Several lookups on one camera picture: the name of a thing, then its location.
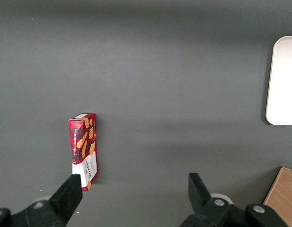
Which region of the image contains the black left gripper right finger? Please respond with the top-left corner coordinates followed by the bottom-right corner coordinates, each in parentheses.
top-left (178, 173), bottom-right (288, 227)

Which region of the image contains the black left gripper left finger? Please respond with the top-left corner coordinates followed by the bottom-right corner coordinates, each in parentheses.
top-left (0, 174), bottom-right (83, 227)

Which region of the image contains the cream rectangular plastic tray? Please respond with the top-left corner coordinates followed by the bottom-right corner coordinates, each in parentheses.
top-left (265, 35), bottom-right (292, 126)

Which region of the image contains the red tartan shortbread cookie box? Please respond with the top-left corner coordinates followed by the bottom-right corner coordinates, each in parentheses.
top-left (68, 113), bottom-right (98, 192)

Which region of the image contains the wooden two-drawer cabinet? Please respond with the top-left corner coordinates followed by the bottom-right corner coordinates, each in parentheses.
top-left (263, 166), bottom-right (292, 227)

